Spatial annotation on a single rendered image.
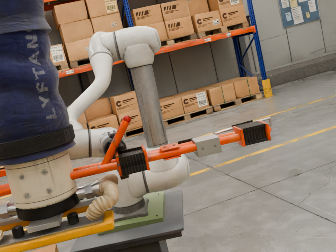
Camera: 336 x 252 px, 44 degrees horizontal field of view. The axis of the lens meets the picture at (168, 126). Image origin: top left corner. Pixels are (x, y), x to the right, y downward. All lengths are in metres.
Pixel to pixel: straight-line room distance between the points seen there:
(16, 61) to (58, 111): 0.16
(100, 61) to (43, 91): 0.75
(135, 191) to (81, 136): 0.54
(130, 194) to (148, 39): 0.70
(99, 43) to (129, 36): 0.14
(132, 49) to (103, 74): 0.19
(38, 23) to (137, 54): 0.83
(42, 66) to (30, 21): 0.11
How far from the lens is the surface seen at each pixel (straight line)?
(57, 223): 1.10
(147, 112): 1.90
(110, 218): 1.10
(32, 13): 1.12
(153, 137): 1.91
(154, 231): 1.85
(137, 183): 1.92
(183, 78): 10.26
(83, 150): 1.49
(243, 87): 9.47
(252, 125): 1.21
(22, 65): 1.08
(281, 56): 11.53
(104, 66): 1.80
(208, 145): 1.17
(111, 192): 1.10
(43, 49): 1.12
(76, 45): 8.41
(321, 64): 12.06
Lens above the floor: 1.47
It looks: 10 degrees down
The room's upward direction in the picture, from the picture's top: 13 degrees counter-clockwise
